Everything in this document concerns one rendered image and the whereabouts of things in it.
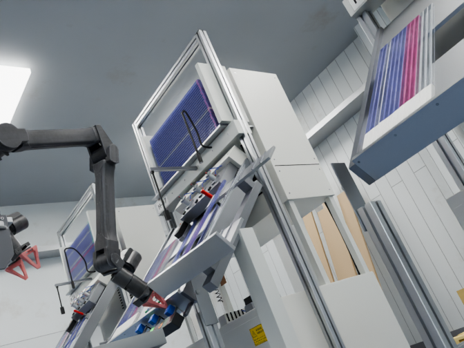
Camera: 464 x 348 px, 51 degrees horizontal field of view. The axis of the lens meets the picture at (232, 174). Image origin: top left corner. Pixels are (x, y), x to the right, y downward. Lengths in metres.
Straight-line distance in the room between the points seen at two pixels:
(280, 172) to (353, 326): 0.69
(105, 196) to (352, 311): 1.06
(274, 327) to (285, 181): 0.85
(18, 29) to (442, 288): 4.14
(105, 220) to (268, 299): 0.58
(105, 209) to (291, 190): 0.85
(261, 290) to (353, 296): 0.71
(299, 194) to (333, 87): 3.47
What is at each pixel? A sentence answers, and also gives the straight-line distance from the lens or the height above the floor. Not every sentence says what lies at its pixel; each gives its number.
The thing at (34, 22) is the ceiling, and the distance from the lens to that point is 3.80.
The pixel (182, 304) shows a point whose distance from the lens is 1.65.
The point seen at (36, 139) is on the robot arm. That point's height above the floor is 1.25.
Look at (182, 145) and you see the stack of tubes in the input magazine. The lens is 2.33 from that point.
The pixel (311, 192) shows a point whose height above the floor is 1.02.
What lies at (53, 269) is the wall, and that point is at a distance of 5.92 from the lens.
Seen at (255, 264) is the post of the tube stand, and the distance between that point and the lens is 1.47.
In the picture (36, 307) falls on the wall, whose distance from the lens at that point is 5.72.
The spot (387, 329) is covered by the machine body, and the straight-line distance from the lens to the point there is 2.17.
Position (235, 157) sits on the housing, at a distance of 2.05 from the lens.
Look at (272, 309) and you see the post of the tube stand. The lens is 1.44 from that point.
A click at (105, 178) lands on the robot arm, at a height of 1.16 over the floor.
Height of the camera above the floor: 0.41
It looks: 22 degrees up
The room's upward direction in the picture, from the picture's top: 22 degrees counter-clockwise
